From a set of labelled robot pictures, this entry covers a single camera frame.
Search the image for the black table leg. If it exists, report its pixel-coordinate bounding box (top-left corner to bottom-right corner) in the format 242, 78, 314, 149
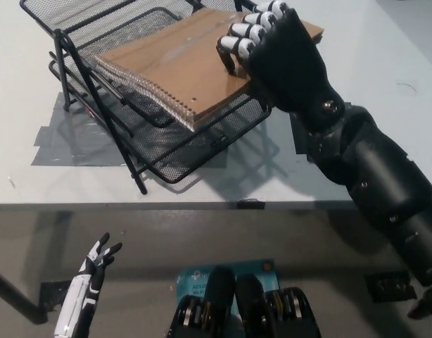
0, 263, 50, 325

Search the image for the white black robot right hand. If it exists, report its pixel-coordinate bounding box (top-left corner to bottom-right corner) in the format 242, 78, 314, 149
215, 1, 347, 135

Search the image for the grey tape patch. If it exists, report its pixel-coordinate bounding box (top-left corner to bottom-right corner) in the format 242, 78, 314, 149
29, 91, 229, 168

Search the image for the black tape square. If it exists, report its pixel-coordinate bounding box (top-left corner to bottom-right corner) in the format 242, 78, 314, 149
288, 111, 324, 165

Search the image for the teal router box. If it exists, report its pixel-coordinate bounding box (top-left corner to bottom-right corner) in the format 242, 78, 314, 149
175, 259, 280, 304

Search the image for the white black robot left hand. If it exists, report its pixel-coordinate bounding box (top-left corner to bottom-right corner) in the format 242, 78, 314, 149
58, 232, 124, 315

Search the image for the black floor tape patch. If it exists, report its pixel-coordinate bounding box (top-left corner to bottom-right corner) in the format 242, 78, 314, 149
365, 273, 419, 303
39, 280, 75, 314

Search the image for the black robot body left block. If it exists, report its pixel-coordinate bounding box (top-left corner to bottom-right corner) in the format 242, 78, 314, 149
170, 265, 238, 338

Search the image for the brown spiral notebook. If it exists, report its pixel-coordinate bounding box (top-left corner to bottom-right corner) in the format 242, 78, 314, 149
94, 8, 324, 133

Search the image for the black mesh file tray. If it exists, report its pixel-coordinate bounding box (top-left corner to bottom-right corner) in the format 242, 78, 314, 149
18, 0, 273, 196

